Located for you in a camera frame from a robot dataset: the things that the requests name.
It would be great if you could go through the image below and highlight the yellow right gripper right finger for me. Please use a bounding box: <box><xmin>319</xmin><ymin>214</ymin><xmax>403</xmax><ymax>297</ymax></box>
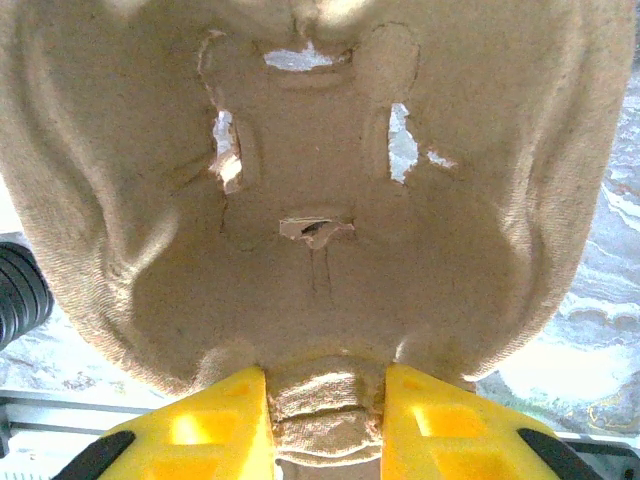
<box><xmin>379</xmin><ymin>363</ymin><xmax>601</xmax><ymax>480</ymax></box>

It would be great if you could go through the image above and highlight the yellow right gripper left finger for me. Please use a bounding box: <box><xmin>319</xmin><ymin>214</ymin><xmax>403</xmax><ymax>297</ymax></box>
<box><xmin>52</xmin><ymin>364</ymin><xmax>276</xmax><ymax>480</ymax></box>

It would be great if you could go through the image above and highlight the brown pulp cup carrier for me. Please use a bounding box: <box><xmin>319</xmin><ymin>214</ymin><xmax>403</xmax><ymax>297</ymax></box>
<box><xmin>0</xmin><ymin>0</ymin><xmax>631</xmax><ymax>480</ymax></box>

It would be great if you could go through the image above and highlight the aluminium frame rail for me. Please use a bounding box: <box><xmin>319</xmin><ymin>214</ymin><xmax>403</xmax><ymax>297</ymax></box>
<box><xmin>0</xmin><ymin>388</ymin><xmax>640</xmax><ymax>480</ymax></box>

